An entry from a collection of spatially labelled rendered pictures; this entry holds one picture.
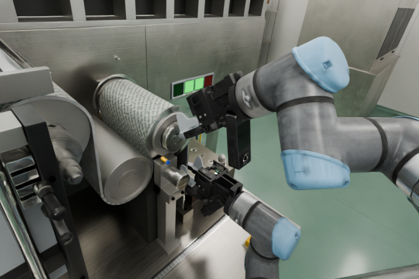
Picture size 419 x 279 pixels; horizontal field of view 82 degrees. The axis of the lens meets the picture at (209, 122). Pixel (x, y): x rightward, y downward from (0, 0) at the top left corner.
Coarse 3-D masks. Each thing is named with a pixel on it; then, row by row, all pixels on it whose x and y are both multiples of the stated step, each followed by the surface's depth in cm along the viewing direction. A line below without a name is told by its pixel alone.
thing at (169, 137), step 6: (168, 126) 55; (174, 126) 55; (168, 132) 54; (174, 132) 55; (162, 138) 55; (168, 138) 55; (174, 138) 57; (180, 138) 58; (162, 144) 56; (168, 144) 56; (174, 144) 57; (180, 144) 59; (168, 150) 57; (174, 150) 58
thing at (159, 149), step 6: (108, 84) 68; (102, 90) 68; (174, 114) 55; (168, 120) 55; (174, 120) 56; (162, 126) 54; (156, 132) 53; (162, 132) 55; (156, 138) 54; (156, 144) 55; (156, 150) 56; (162, 150) 57
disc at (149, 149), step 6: (168, 108) 54; (174, 108) 55; (180, 108) 57; (186, 108) 58; (162, 114) 53; (168, 114) 55; (186, 114) 59; (192, 114) 61; (156, 120) 53; (162, 120) 54; (150, 126) 52; (156, 126) 53; (150, 132) 53; (150, 138) 54; (150, 144) 54; (186, 144) 64; (150, 150) 55; (180, 150) 63; (150, 156) 56; (156, 156) 57
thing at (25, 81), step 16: (0, 48) 39; (0, 64) 37; (16, 64) 34; (0, 80) 28; (16, 80) 29; (32, 80) 31; (48, 80) 32; (0, 96) 29; (16, 96) 30; (32, 96) 31
